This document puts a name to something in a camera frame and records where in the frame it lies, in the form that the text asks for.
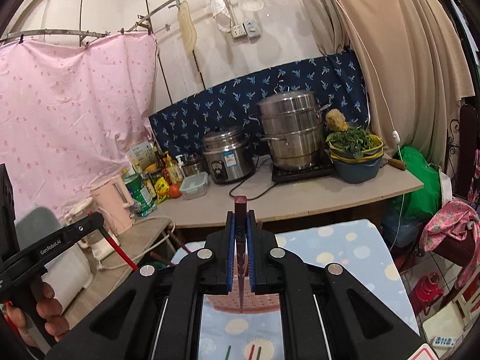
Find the white storage bin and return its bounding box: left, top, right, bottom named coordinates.
left=15, top=206, right=94, bottom=312

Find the white blender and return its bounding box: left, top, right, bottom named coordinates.
left=64, top=196, right=122, bottom=261

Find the green label bottle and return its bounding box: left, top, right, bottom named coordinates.
left=121, top=167, right=155, bottom=217

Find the pink electric kettle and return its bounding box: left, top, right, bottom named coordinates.
left=90, top=175, right=134, bottom=235

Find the clear food container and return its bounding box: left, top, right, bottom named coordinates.
left=180, top=172, right=208, bottom=200

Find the white power cord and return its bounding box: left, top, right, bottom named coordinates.
left=96, top=214, right=177, bottom=272

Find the black appliance cable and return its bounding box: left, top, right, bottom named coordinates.
left=228, top=154, right=278, bottom=202

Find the wall power socket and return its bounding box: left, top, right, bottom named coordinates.
left=230, top=20, right=261, bottom=40

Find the beige hanging curtain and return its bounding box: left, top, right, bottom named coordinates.
left=302, top=0, right=474, bottom=165

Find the yellow snack packet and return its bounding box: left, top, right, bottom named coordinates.
left=154, top=176, right=170, bottom=204

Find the blue polka dot tablecloth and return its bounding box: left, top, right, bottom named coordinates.
left=170, top=218, right=421, bottom=360

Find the yellow oil bottle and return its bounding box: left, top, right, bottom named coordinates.
left=164, top=154, right=183, bottom=185

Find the small dark pot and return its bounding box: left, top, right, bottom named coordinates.
left=181, top=153, right=208, bottom=177

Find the dark red patterned chopstick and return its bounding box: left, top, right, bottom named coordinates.
left=234, top=196, right=247, bottom=313

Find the red tomato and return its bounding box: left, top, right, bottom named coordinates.
left=168, top=184, right=182, bottom=199

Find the green plastic bag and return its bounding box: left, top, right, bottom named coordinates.
left=387, top=145, right=442, bottom=223

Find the hanging mesh strainer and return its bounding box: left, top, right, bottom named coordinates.
left=238, top=0, right=264, bottom=12

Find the blue basin with greens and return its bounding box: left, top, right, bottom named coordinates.
left=326, top=127, right=384, bottom=184

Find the hanging cutting board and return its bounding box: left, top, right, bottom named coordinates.
left=177, top=1, right=197, bottom=55

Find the left hand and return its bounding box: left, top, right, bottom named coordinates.
left=2, top=280, right=71, bottom=349

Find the stacked steel steamer pot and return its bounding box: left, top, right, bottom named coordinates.
left=248, top=86, right=327, bottom=170

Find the black induction cooker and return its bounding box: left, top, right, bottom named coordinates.
left=272, top=154, right=335, bottom=184

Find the navy patterned cloth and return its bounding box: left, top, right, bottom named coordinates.
left=148, top=49, right=370, bottom=157

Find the pink floral curtain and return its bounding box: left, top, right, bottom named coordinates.
left=1, top=33, right=156, bottom=218

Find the pink plastic utensil holder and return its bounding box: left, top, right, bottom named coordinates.
left=207, top=292, right=280, bottom=314

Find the steel rice cooker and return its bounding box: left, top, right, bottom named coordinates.
left=202, top=127, right=254, bottom=185

